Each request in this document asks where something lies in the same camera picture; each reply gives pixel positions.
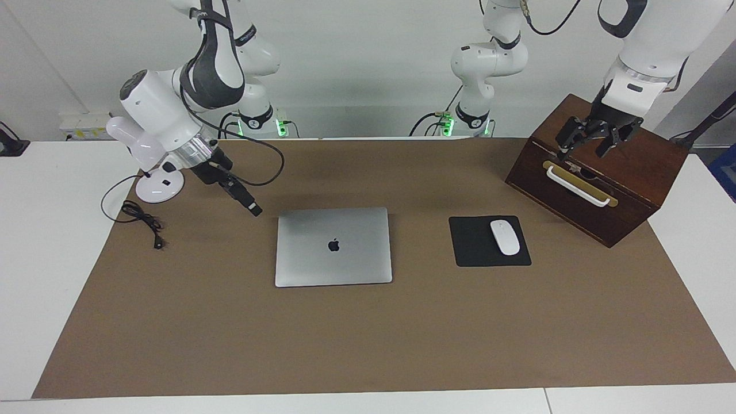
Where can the white wall power strip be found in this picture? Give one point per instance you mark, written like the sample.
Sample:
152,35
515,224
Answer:
86,123

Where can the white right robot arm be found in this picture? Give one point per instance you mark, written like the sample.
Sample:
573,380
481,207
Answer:
155,109

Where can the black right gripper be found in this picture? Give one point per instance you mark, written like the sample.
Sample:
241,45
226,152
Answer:
215,168

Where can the blue crate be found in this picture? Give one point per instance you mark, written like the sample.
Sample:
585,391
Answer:
725,172

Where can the white desk lamp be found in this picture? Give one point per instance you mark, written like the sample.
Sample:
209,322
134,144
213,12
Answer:
158,190

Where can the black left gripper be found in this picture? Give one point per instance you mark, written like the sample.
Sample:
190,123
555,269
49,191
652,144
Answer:
612,121

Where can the brown table mat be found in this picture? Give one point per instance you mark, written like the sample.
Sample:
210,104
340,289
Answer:
368,333

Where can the black stand pole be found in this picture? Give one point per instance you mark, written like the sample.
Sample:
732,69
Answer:
713,118

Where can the silver Apple laptop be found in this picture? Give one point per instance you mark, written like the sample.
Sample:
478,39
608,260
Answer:
356,264

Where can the dark brown wooden box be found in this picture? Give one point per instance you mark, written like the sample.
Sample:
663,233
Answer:
632,172

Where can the black table clamp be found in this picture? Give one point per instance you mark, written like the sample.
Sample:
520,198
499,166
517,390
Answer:
11,146

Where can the white computer mouse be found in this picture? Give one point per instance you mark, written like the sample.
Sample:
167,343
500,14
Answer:
505,237

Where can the black mouse pad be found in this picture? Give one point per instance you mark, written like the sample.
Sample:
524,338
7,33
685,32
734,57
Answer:
471,244

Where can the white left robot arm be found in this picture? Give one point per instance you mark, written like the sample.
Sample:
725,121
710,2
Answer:
655,34

